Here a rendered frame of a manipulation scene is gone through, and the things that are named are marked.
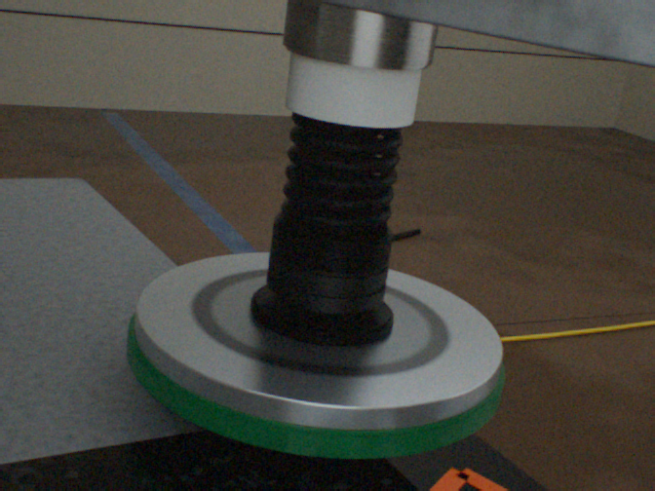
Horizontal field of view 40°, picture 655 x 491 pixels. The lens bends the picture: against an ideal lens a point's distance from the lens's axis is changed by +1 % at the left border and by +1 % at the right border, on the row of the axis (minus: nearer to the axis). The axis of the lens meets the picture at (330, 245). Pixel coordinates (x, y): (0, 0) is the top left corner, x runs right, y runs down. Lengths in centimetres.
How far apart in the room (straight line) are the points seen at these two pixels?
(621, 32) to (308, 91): 15
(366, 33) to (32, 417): 26
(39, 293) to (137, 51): 474
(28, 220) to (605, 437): 184
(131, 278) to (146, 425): 21
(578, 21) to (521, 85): 617
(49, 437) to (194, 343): 9
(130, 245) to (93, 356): 20
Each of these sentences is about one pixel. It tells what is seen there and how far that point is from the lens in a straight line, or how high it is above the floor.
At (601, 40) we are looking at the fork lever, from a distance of 41.
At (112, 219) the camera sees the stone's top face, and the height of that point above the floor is 83.
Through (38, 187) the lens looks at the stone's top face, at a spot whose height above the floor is 83.
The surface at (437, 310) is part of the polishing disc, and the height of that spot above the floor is 88.
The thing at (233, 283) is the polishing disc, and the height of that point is 88.
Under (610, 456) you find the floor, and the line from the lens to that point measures 233.
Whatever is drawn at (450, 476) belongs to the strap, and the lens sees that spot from 204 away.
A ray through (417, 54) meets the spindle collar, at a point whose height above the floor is 104.
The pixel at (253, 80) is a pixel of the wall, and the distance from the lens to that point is 560.
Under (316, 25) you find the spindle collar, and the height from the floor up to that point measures 104.
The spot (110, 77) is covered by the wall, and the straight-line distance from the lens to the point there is 535.
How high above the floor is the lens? 108
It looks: 19 degrees down
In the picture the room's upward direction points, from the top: 8 degrees clockwise
